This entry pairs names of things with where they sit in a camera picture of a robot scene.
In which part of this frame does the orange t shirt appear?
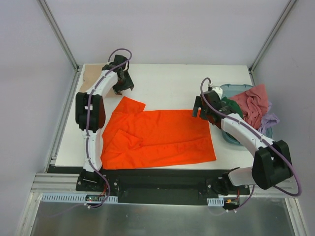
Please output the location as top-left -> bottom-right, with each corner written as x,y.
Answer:
101,97 -> 216,170

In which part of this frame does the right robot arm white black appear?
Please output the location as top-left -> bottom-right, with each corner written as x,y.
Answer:
192,90 -> 293,194

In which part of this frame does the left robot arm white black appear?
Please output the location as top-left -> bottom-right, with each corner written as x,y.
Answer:
75,55 -> 134,192

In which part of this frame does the green t shirt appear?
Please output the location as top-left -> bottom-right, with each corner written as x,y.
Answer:
221,96 -> 243,118

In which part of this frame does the teal plastic basket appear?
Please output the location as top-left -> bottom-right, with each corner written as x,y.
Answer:
218,84 -> 273,151

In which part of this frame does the folded beige t shirt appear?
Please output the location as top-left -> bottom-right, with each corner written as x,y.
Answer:
78,64 -> 118,99

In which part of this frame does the pink t shirt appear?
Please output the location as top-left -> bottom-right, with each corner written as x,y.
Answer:
230,84 -> 268,130

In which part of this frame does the lavender t shirt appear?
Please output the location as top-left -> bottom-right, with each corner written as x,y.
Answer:
258,101 -> 280,135

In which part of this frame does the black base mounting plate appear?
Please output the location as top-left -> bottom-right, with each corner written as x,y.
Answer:
48,166 -> 259,206

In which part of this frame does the right white cable duct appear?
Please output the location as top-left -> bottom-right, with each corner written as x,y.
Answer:
207,197 -> 224,207

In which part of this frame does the left aluminium frame post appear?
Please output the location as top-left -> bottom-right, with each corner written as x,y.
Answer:
37,0 -> 80,72

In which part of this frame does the front aluminium frame rail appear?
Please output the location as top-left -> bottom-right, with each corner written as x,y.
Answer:
31,173 -> 290,198

